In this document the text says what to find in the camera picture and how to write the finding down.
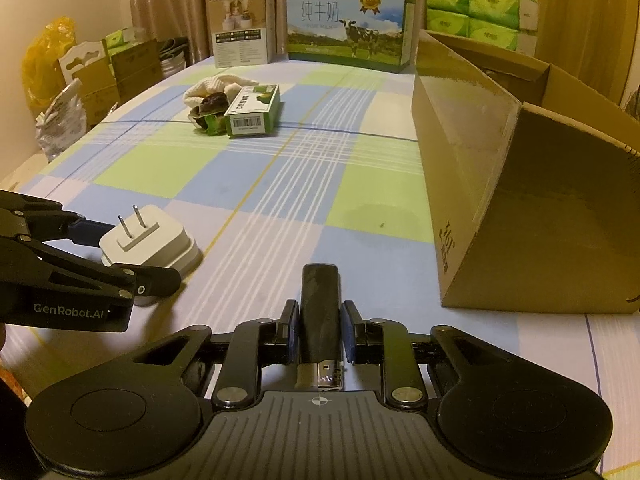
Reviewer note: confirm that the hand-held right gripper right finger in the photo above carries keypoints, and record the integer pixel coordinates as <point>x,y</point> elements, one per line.
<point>347,332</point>

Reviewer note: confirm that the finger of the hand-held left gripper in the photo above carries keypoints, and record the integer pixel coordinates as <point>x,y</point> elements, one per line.
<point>100,275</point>
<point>85,230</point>

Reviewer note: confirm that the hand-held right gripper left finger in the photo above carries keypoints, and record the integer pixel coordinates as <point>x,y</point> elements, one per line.
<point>294,332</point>

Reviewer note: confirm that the black lighter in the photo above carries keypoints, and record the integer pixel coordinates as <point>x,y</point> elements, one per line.
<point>320,310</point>

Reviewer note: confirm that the white power adapter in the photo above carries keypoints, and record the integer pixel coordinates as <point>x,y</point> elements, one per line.
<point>160,245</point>

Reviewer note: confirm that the green small packet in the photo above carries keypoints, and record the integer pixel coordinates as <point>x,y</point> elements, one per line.
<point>210,125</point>

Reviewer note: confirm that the dark brown small object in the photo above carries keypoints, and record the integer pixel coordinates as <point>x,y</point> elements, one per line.
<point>212,102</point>

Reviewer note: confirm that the white knitted cloth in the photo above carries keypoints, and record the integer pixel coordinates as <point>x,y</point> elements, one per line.
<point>215,87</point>

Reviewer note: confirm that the green and white small box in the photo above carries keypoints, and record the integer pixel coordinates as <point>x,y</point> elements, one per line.
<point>252,112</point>

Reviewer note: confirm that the brown cardboard box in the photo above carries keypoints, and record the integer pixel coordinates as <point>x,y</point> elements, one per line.
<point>500,185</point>

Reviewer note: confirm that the white plastic bag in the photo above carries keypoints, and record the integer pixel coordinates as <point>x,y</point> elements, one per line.
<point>60,120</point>

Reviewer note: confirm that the carton with white flap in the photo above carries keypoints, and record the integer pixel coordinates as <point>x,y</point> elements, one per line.
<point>95,85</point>

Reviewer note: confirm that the brown cardboard carton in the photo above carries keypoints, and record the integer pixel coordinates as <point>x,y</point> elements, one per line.
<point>137,72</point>

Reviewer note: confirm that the yellow plastic bag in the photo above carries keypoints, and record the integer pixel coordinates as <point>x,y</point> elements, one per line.
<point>42,65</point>

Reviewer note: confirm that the metal pot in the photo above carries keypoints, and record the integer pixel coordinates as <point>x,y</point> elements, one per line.
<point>175,60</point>

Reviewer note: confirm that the green tissue packs in carton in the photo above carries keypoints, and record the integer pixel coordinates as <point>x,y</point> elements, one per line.
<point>120,40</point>

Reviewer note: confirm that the brown patterned curtain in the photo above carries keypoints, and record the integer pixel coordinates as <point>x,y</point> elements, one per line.
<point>175,0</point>

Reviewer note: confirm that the white product box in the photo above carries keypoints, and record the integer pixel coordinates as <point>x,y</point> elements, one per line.
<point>240,30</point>

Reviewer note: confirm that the blue milk carton box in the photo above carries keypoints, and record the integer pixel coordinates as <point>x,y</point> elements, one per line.
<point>345,25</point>

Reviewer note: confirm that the stack of green tissue packs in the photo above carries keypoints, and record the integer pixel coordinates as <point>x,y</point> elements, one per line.
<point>480,15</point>

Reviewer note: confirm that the yellow curtain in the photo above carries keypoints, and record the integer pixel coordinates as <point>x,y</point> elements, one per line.
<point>585,20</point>

